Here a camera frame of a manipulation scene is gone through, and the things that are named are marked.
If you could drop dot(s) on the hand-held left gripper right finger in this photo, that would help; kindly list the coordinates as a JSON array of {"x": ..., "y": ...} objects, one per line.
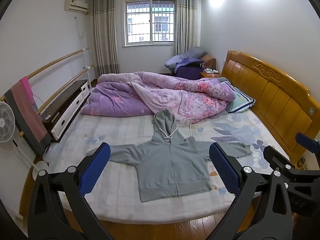
[{"x": 223, "y": 167}]

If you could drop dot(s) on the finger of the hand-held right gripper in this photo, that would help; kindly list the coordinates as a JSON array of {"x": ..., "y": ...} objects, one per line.
[
  {"x": 308, "y": 142},
  {"x": 276, "y": 156}
]

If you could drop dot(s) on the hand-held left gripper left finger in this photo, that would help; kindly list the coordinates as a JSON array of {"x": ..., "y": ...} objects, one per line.
[{"x": 96, "y": 167}]

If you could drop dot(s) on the grey zip hoodie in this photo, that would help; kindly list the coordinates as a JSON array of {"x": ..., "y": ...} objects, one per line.
[{"x": 170, "y": 165}]

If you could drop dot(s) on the wooden bed headboard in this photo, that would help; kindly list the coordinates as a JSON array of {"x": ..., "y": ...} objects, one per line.
[{"x": 272, "y": 92}]

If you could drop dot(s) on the striped light blue pillow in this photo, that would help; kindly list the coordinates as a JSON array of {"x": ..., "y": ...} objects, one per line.
[{"x": 240, "y": 101}]

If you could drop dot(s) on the black and white cabinet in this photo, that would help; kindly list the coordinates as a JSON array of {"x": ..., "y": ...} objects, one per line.
[{"x": 65, "y": 105}]

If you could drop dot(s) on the purple floral quilt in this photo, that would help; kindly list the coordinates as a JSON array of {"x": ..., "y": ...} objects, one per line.
[{"x": 117, "y": 100}]

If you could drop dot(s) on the pink and grey towel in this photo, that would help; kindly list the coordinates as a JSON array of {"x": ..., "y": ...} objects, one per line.
[{"x": 27, "y": 110}]

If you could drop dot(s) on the wooden nightstand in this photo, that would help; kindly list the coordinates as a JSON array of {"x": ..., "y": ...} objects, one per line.
[{"x": 208, "y": 75}]

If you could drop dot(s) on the white standing fan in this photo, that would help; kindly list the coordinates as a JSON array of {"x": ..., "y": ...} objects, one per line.
[{"x": 6, "y": 122}]

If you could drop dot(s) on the dark purple blanket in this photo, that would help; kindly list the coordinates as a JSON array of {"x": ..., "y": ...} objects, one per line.
[{"x": 187, "y": 67}]

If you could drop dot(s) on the brown armchair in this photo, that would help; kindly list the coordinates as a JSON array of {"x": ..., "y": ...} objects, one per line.
[{"x": 209, "y": 60}]

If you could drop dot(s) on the wooden ballet barre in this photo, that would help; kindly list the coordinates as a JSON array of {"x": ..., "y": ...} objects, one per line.
[{"x": 60, "y": 58}]

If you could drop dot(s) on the small grey blue pillow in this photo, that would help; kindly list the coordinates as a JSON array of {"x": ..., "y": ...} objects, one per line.
[{"x": 173, "y": 61}]

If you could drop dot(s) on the large grey blue pillow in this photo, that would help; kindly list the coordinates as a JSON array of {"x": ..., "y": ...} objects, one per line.
[{"x": 196, "y": 52}]

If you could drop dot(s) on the grey beige curtain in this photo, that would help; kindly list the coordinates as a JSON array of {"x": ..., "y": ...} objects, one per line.
[
  {"x": 103, "y": 35},
  {"x": 186, "y": 22}
]

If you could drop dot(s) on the barred window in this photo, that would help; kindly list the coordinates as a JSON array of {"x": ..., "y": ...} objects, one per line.
[{"x": 150, "y": 22}]

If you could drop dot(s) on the white wall air conditioner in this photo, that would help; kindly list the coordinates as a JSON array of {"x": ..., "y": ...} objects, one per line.
[{"x": 76, "y": 5}]

